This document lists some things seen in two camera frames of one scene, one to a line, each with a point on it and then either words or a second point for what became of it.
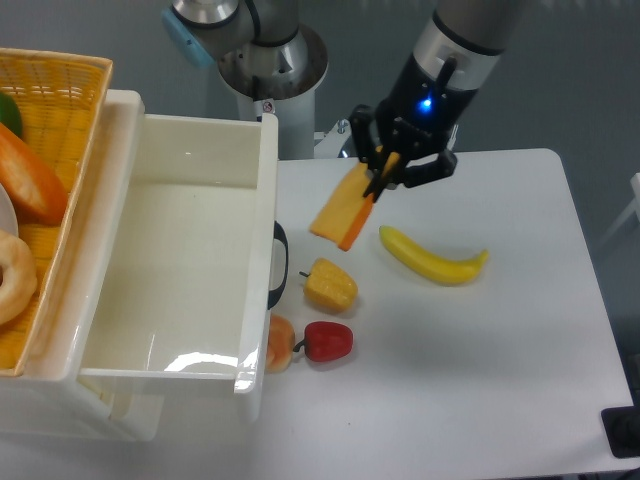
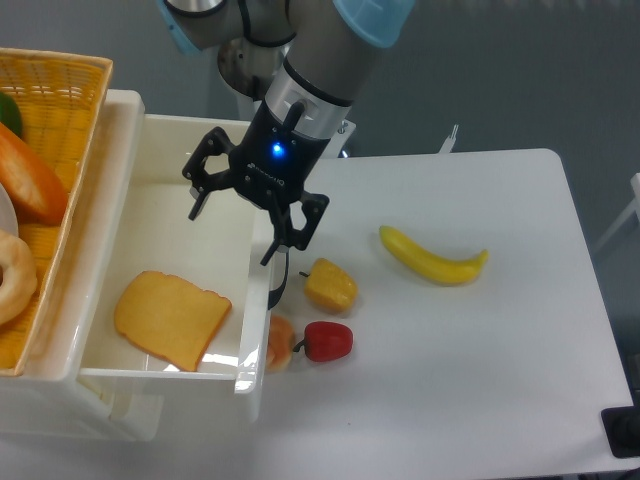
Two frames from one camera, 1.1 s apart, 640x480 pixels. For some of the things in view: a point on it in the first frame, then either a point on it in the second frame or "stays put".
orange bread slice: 346,207 → 170,319
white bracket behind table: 452,140 stays put
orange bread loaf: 34,189 stays put
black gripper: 416,122 → 274,163
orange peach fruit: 281,345 stays put
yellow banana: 450,271 stays put
